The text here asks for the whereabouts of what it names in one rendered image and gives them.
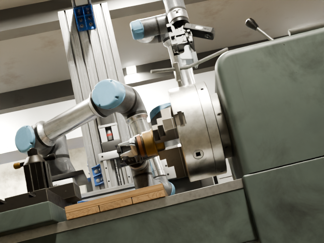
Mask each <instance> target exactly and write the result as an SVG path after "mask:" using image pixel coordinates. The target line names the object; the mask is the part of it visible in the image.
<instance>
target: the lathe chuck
mask: <svg viewBox="0 0 324 243"><path fill-rule="evenodd" d="M168 94H169V98H170V103H171V107H172V111H173V115H177V114H178V112H181V113H183V114H184V117H185V121H186V124H185V126H183V127H181V126H180V125H178V126H177V131H178V135H179V140H180V144H181V147H182V151H183V155H184V159H185V163H186V168H187V172H188V175H189V180H190V182H192V181H196V180H201V179H205V178H209V177H213V176H216V165H215V160H214V155H213V151H212V146H211V142H210V138H209V134H208V130H207V126H206V122H205V118H204V114H203V110H202V106H201V103H200V99H199V96H198V93H197V90H196V87H195V85H194V84H190V85H186V86H182V87H178V88H174V89H170V90H168ZM197 149H200V150H202V151H203V156H202V157H201V158H200V159H196V158H194V157H193V153H194V151H195V150H197Z"/></svg>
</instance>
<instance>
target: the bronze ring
mask: <svg viewBox="0 0 324 243"><path fill-rule="evenodd" d="M134 139H135V145H136V149H137V152H138V155H139V157H145V155H147V156H148V157H149V156H153V155H157V156H158V151H159V150H163V149H165V144H164V142H162V143H158V144H155V141H154V137H153V132H152V129H150V130H149V131H145V132H142V135H135V136H134Z"/></svg>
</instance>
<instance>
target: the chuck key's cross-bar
mask: <svg viewBox="0 0 324 243"><path fill-rule="evenodd" d="M226 51H228V48H225V49H223V50H221V51H219V52H216V53H214V54H212V55H210V56H208V57H205V58H203V59H201V60H199V61H197V62H195V63H192V64H190V65H188V66H184V67H179V68H180V70H186V69H190V68H192V67H194V66H196V65H198V64H201V63H203V62H205V61H207V60H209V59H211V58H213V57H216V56H218V55H220V54H222V53H224V52H226ZM169 71H175V68H174V67H172V68H163V69H154V70H151V71H150V72H151V74H152V73H161V72H169Z"/></svg>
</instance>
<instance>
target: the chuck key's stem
mask: <svg viewBox="0 0 324 243"><path fill-rule="evenodd" d="M172 66H173V68H175V71H174V75H175V80H176V82H177V83H178V87H182V76H181V72H180V68H179V64H178V62H175V63H172Z"/></svg>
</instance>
